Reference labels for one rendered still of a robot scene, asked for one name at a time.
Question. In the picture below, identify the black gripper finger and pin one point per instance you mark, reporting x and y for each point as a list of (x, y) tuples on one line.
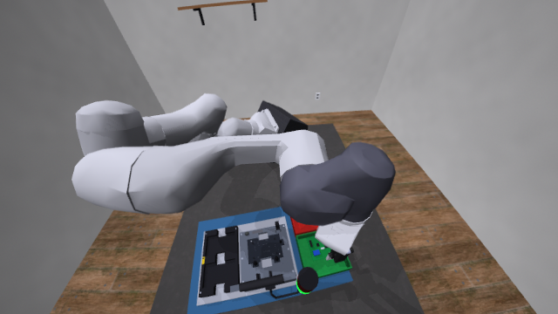
[(337, 256)]

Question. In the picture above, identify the green bin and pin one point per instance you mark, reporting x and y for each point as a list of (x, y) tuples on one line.
[(322, 267)]

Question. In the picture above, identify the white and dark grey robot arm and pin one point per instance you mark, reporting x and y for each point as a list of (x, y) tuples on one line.
[(122, 171)]

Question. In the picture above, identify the red open-top bin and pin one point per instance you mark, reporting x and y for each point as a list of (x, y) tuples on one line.
[(300, 228)]

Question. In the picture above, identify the green circuit board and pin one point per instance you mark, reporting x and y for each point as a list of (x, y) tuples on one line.
[(317, 250)]

